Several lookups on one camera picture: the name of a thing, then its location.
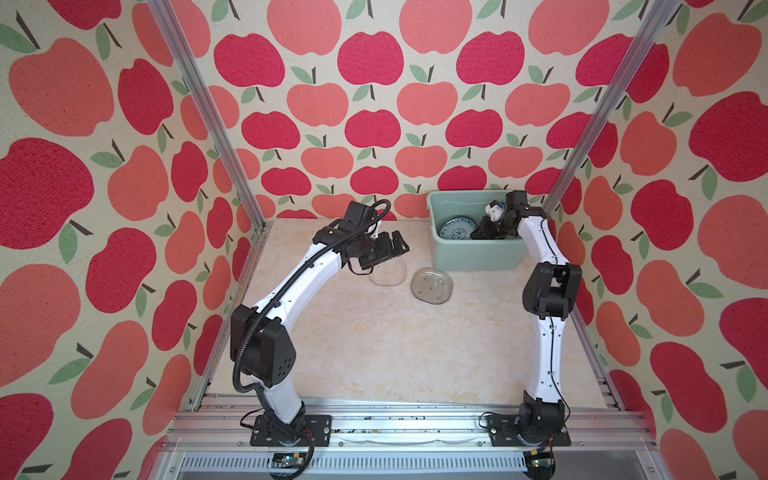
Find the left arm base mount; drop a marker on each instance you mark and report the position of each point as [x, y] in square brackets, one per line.
[310, 430]

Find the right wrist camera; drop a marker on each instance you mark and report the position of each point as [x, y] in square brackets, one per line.
[495, 211]

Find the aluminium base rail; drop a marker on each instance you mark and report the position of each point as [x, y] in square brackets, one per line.
[226, 438]

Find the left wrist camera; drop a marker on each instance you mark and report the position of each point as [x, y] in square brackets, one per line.
[373, 231]

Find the aluminium frame post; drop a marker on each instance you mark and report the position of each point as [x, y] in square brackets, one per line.
[651, 26]
[173, 34]

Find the clear grey glass plate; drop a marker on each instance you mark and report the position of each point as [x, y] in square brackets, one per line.
[432, 286]

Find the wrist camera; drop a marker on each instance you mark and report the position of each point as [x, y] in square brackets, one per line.
[373, 231]
[495, 211]

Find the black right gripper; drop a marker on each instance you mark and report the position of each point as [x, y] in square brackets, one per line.
[483, 231]

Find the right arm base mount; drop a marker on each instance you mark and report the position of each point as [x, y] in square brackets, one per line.
[516, 431]

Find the right aluminium frame post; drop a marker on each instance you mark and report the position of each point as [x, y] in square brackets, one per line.
[651, 26]

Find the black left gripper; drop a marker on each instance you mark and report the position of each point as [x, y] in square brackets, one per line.
[389, 254]

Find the small blue floral plate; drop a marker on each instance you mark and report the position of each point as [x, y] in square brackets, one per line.
[457, 228]

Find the mint green plastic bin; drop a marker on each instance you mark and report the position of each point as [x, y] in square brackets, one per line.
[453, 255]

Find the clear round glass plate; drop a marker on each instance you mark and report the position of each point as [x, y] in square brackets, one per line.
[390, 273]

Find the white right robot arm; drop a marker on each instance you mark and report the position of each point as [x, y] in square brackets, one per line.
[549, 298]

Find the left aluminium frame post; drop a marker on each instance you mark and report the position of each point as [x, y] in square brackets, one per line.
[173, 34]

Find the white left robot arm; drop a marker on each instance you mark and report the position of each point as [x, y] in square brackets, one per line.
[260, 341]

